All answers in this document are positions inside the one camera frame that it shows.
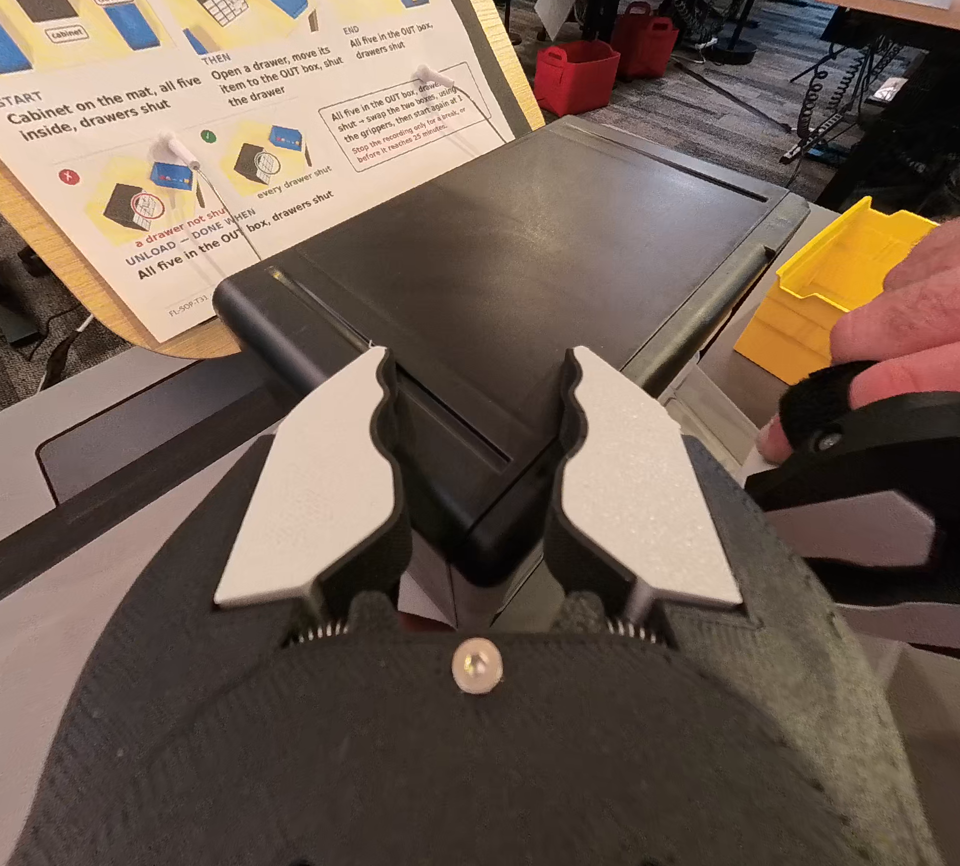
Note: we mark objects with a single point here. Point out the instruction sheet on wooden board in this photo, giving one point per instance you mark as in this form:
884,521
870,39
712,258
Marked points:
105,304

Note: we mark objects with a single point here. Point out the yellow plastic bin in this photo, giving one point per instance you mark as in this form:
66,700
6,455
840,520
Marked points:
825,281

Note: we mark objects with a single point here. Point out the printed instruction sheet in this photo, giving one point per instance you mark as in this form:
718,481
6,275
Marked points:
247,79

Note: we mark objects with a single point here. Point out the red fabric basket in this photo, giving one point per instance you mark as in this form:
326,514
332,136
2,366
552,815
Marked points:
574,83
646,41

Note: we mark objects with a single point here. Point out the black drawer cabinet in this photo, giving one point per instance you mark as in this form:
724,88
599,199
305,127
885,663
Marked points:
525,244

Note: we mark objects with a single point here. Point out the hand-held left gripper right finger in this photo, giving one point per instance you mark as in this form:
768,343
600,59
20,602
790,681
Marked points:
637,499

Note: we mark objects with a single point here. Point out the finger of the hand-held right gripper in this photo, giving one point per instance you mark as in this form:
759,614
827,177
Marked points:
855,529

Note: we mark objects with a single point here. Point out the person's right hand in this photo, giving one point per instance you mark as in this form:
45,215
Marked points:
915,326

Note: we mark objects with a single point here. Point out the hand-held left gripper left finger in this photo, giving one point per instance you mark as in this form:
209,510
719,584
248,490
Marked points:
315,484

